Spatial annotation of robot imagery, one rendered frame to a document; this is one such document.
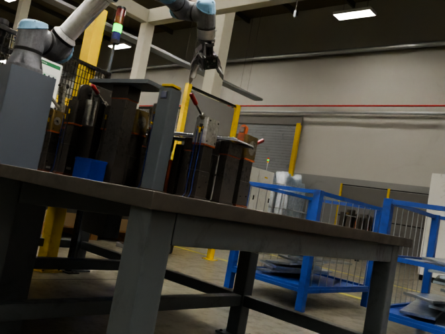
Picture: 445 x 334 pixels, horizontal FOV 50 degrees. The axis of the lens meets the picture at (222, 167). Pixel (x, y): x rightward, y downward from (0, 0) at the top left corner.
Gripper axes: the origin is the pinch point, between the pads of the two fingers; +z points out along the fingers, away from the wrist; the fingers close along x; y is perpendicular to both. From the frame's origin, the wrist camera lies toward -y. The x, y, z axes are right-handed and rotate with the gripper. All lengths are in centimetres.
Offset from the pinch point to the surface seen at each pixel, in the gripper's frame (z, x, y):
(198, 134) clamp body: 19.1, -7.0, 11.6
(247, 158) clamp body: 43.2, 20.1, 2.1
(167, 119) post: 9.3, -20.3, 11.9
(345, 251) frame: 40, 32, 76
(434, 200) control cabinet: 471, 538, -359
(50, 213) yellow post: 140, -89, -107
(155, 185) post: 31, -30, 27
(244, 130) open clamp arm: 31.8, 21.3, -6.2
